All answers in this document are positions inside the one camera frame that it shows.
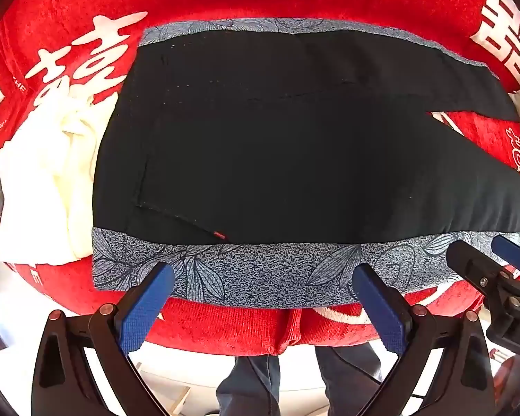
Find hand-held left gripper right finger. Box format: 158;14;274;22
352;263;497;416

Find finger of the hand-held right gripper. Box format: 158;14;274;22
446;240;510;297
491;234;520;275

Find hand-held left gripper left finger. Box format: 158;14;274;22
31;262;175;416

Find black pants with grey band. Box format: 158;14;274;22
91;18;520;305

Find person's left leg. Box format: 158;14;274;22
216;354;282;416

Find white cloth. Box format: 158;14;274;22
0;89;122;266

